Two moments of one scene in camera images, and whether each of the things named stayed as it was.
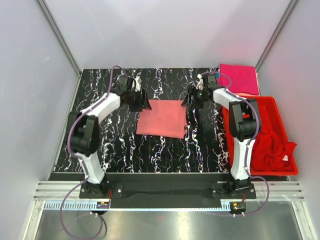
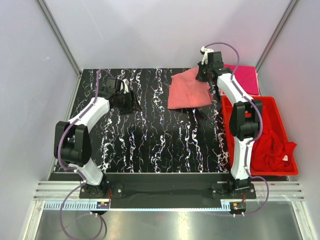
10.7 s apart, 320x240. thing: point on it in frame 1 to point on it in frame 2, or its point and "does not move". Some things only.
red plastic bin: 270,113 does not move
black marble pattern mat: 123,151 does not move
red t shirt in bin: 270,154 does not move
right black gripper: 192,92 to 200,77
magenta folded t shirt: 244,78 does not move
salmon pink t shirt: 167,118 to 186,90
